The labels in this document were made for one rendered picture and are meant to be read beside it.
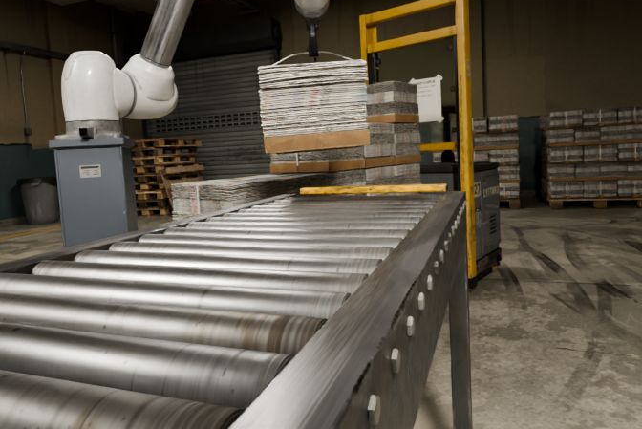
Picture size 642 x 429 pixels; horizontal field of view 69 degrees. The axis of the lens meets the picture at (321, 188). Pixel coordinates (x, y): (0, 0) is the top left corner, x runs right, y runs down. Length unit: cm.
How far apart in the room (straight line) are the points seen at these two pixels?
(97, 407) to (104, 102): 134
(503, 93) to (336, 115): 737
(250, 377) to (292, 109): 101
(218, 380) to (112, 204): 126
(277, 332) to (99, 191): 123
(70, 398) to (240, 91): 955
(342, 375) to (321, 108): 103
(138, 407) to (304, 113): 105
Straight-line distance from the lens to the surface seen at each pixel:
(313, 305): 41
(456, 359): 139
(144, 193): 840
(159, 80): 168
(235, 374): 31
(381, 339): 33
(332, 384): 27
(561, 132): 687
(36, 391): 33
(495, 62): 861
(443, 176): 320
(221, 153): 998
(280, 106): 125
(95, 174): 155
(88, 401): 30
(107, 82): 159
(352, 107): 126
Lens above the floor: 93
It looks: 4 degrees down
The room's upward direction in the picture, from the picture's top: 3 degrees counter-clockwise
